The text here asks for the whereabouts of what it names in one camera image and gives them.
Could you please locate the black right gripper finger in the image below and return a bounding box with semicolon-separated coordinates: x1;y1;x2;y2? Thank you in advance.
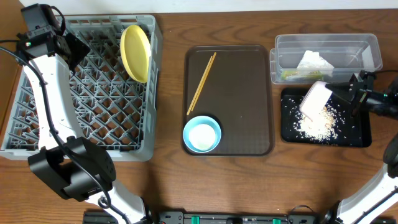
332;91;354;106
325;82;351;92

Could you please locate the white bowl with rice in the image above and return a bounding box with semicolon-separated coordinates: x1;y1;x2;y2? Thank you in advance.
299;81;332;121

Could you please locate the pile of leftover rice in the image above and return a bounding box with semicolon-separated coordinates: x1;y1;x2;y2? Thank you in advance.
281;96;346;144

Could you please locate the white paper napkin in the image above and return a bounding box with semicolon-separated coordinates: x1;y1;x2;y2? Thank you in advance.
297;50;334;77

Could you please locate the green snack wrapper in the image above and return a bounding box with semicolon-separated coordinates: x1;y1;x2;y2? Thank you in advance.
280;70;323;80

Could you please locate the yellow plastic plate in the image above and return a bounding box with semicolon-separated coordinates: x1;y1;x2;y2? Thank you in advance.
120;25;152;83

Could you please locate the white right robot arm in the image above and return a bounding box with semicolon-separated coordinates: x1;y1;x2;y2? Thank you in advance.
320;70;397;224

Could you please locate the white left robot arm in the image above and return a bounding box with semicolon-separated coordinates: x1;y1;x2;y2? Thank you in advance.
16;4;154;223

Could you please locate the black food waste tray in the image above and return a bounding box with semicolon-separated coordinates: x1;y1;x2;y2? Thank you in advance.
280;88;372;147

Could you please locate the clear plastic waste bin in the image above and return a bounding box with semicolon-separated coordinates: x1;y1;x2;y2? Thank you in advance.
270;34;383;85

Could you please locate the dark brown serving tray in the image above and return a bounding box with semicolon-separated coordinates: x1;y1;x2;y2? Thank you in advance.
182;45;275;156

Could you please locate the grey plastic dish rack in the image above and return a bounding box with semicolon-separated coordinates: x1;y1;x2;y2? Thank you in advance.
0;14;164;162

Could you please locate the light blue bowl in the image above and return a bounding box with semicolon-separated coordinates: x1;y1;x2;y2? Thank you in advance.
182;116;222;153

